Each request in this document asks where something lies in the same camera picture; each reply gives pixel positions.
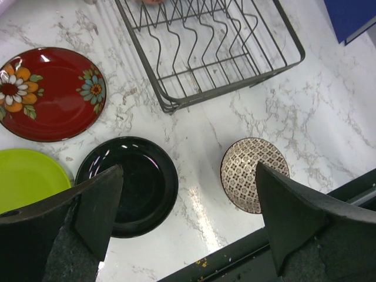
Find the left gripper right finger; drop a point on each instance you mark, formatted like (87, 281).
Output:
(313, 236)

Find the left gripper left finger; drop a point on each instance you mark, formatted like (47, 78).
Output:
(63, 237)

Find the green plate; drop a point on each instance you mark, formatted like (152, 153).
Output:
(28, 176)

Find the black plate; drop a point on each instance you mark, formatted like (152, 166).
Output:
(150, 182)

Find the patterned bowl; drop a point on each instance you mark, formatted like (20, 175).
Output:
(238, 170)

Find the red floral plate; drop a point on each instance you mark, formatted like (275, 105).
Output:
(51, 94)

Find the black wire dish rack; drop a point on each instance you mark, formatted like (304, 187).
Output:
(194, 51)

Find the blue binder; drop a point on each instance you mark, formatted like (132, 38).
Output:
(350, 18)

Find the pink mug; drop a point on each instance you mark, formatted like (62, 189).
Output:
(151, 2)

